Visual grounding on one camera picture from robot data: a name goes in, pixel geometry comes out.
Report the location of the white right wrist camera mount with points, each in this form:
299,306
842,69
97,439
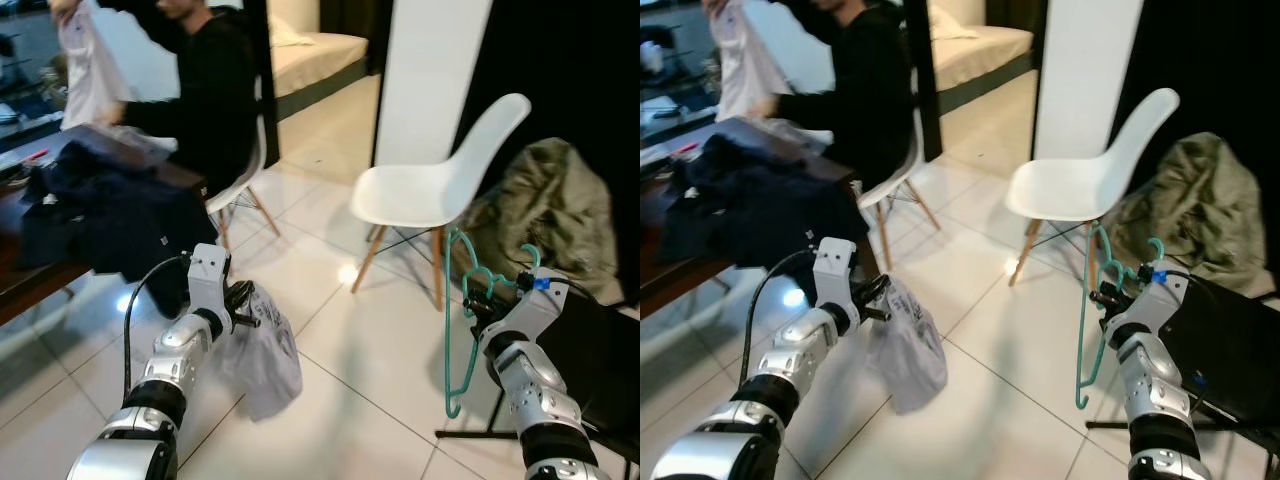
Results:
545,305
1165,298

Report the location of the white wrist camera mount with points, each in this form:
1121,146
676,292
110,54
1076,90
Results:
836,270
1165,298
545,305
208,275

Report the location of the black folding chair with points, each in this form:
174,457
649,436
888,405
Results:
600,360
1235,350

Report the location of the olive green beanbag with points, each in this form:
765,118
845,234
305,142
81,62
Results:
1200,205
550,210

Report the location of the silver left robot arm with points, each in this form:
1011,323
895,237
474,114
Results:
165,360
790,350

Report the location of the teal plastic clothes hanger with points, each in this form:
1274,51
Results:
1081,350
449,350

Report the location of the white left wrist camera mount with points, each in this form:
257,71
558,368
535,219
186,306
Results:
836,270
208,275

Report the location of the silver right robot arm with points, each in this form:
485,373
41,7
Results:
540,390
1150,390

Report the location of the dark wooden table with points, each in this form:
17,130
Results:
30,285
690,285

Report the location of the person in black sweater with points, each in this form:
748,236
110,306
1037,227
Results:
870,95
210,100

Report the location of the white plastic chair wooden legs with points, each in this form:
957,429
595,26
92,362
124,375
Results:
240,185
895,180
430,190
1080,185

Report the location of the pale grey printed shorts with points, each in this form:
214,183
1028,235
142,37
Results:
910,355
262,360

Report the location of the beige bed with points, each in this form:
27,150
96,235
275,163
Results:
980,55
315,60

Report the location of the white shirt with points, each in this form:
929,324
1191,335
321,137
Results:
750,65
90,70

